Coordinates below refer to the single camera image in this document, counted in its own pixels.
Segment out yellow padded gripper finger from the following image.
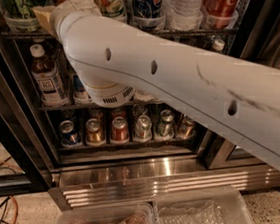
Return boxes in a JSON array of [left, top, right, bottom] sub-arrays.
[[32, 6, 55, 34]]

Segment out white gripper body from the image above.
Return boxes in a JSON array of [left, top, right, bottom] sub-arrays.
[[49, 0, 102, 40]]

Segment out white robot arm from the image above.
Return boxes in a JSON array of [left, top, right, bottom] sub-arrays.
[[33, 0, 280, 171]]

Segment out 7up can top shelf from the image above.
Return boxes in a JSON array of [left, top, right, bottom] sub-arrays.
[[95, 0, 124, 18]]

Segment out pepsi can top shelf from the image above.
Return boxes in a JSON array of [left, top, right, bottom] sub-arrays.
[[132, 0, 162, 19]]

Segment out pepsi can shelf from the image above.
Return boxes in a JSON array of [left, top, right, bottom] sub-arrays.
[[132, 0, 162, 19], [59, 120, 82, 146]]

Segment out blue red bull can middle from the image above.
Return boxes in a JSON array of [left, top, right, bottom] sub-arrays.
[[72, 74, 90, 104]]

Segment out clear water bottle top shelf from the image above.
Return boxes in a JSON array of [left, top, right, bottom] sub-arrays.
[[163, 0, 203, 31]]

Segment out gold can bottom shelf left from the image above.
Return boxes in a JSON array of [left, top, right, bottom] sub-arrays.
[[85, 119, 105, 145]]

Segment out gold can shelf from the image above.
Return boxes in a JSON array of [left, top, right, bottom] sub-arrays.
[[177, 115, 196, 138], [85, 119, 105, 145]]

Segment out pepsi can bottom shelf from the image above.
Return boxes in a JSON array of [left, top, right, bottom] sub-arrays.
[[59, 120, 82, 146]]

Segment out red can bottom shelf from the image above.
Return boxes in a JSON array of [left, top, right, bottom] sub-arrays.
[[111, 117, 129, 142]]

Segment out coca-cola can top shelf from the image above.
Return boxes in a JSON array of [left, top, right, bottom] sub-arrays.
[[203, 0, 238, 29]]

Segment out silver can bottom shelf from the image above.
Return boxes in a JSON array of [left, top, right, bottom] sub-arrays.
[[134, 115, 152, 141]]

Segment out green can bottom shelf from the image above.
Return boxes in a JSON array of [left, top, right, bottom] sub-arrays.
[[155, 110, 174, 139]]

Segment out open fridge door left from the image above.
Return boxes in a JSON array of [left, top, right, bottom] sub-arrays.
[[0, 36, 53, 196]]

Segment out gold can bottom shelf right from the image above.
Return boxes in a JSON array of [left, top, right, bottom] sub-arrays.
[[177, 115, 196, 138]]

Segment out steel fridge base grille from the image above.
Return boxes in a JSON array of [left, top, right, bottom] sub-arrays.
[[48, 157, 280, 211]]

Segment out closed fridge door right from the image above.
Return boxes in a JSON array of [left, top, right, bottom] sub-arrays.
[[206, 0, 280, 172]]

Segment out iced tea bottle left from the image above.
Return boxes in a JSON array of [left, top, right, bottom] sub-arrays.
[[29, 44, 66, 106]]

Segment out iced tea bottle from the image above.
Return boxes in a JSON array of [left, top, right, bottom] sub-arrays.
[[212, 39, 225, 53], [29, 44, 66, 106]]

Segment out iced tea bottle right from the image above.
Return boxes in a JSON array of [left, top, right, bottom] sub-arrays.
[[212, 39, 225, 53]]

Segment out clear plastic bin left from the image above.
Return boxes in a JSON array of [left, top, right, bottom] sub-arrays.
[[55, 202, 156, 224]]

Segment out clear plastic bin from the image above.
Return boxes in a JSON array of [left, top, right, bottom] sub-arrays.
[[55, 202, 156, 224], [153, 186, 254, 224]]

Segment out clear plastic bin right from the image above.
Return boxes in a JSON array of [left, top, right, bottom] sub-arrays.
[[153, 186, 254, 224]]

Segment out middle wire shelf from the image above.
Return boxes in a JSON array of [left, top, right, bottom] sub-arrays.
[[38, 100, 163, 111]]

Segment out orange cable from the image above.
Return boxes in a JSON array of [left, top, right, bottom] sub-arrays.
[[0, 160, 27, 224]]

